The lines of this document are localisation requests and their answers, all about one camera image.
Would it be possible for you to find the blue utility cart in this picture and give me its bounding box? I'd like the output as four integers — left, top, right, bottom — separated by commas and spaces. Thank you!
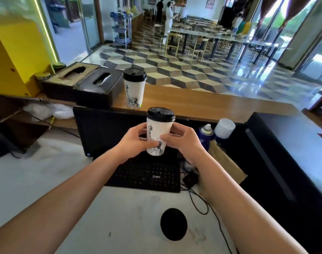
110, 11, 133, 49

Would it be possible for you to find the wooden top tissue box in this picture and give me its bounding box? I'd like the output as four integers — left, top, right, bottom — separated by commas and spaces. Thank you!
41, 61, 101, 102

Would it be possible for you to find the black tissue box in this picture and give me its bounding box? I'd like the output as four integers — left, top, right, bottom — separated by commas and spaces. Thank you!
73, 67, 124, 110

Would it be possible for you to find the black computer mouse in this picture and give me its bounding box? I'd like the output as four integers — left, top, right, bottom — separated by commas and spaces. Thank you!
182, 171, 200, 190

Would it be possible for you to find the black counter machine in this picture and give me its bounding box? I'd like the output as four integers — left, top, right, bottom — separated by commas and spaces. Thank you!
217, 112, 322, 253

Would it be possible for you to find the person's right forearm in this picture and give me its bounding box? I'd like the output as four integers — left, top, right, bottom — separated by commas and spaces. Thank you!
189, 149, 309, 254

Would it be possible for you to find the dark trash bin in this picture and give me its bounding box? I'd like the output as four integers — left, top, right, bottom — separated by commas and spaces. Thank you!
48, 4, 70, 28

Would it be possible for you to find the black computer monitor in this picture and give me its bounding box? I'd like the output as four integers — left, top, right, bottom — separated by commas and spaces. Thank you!
73, 106, 189, 159

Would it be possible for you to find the person's right hand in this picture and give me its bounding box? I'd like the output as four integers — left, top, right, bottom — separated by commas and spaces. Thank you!
159, 122, 206, 166

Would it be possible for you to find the blue spray can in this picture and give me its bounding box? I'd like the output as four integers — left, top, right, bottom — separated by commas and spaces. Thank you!
198, 124, 216, 152

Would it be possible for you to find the small jar yellow lid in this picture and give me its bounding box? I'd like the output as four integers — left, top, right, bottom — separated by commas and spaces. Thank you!
34, 71, 51, 90

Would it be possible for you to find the long dining table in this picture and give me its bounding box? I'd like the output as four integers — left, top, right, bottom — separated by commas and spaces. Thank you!
170, 27, 280, 67

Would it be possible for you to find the white paper cup black lid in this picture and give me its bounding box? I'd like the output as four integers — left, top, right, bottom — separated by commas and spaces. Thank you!
146, 107, 176, 156
123, 68, 147, 109

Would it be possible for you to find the white plastic cap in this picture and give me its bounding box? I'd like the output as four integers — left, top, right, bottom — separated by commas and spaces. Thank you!
214, 118, 236, 139

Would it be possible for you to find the person's left hand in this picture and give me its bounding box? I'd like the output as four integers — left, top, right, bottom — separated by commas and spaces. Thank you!
114, 123, 163, 164

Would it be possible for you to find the yellow cabinet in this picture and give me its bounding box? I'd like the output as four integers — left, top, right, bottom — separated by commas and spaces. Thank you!
0, 23, 56, 97

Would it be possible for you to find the person's left forearm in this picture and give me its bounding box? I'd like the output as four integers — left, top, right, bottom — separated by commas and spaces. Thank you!
0, 149, 125, 254

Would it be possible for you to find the small jar green lid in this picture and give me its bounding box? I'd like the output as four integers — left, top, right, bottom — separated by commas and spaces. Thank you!
52, 62, 67, 73

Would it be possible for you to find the black cable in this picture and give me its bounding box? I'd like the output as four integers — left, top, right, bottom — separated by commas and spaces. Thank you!
180, 167, 233, 254

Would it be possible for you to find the wooden metal stool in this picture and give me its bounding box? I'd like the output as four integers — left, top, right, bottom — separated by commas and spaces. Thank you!
188, 37, 209, 63
165, 32, 183, 59

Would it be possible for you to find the black round desk grommet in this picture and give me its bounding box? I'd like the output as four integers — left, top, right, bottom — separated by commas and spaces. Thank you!
160, 208, 188, 241

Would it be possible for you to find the black keyboard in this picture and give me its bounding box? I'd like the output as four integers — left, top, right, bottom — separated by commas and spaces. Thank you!
105, 152, 181, 193

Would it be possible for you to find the brown paper bag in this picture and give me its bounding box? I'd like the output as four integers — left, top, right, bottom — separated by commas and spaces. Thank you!
198, 140, 248, 195

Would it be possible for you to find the white plastic bag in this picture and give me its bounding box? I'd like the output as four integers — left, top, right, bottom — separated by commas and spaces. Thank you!
23, 102, 75, 120

